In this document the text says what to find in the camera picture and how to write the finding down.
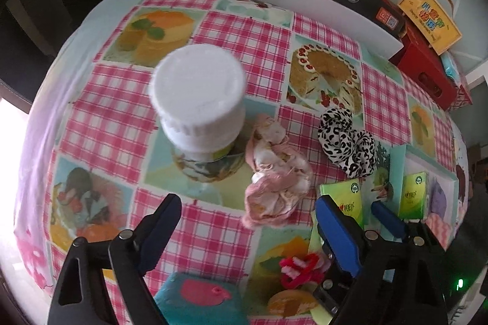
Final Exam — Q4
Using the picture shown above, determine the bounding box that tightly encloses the white medicine bottle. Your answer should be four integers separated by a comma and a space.
149, 45, 248, 162

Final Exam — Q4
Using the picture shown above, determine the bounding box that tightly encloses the light green paper sheet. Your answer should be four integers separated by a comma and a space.
308, 222, 336, 325

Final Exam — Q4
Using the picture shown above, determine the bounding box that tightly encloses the pale pink scrunchie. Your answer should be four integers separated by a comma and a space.
241, 114, 314, 228

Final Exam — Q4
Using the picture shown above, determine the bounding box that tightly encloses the pink checkered tablecloth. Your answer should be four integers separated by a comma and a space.
13, 0, 471, 325

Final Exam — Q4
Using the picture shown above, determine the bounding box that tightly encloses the leopard print scrunchie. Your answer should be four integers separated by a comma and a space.
318, 108, 376, 179

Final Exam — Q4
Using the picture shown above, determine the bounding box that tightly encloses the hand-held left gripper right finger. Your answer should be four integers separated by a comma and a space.
315, 194, 448, 325

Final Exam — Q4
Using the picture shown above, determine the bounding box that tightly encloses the blue plastic toy case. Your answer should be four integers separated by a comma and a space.
152, 272, 248, 325

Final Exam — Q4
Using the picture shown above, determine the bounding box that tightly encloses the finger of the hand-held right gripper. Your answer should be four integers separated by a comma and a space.
312, 264, 353, 318
371, 200, 445, 255

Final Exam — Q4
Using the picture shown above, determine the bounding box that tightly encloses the yellow wooden sign box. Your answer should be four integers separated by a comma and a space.
397, 0, 463, 55

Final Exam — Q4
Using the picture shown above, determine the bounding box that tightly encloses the round yellow foil lid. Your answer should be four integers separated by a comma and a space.
267, 289, 321, 318

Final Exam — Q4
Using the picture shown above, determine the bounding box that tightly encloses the red carton with handle hole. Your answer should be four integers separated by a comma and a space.
389, 20, 458, 110

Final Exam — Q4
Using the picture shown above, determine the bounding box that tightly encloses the purple card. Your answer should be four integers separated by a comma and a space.
429, 178, 454, 215

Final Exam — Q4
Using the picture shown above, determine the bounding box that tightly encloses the teal shallow box tray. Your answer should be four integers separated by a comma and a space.
387, 145, 460, 249

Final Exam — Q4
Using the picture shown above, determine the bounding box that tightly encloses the black cardboard box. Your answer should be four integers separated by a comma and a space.
330, 0, 407, 39

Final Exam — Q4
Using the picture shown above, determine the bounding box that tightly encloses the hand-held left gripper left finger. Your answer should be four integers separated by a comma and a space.
48, 193, 183, 325

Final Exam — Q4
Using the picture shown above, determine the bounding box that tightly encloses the black cabinet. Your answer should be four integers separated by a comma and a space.
0, 0, 119, 100

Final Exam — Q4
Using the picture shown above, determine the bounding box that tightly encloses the blue wipes packet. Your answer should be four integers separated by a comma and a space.
440, 52, 462, 81

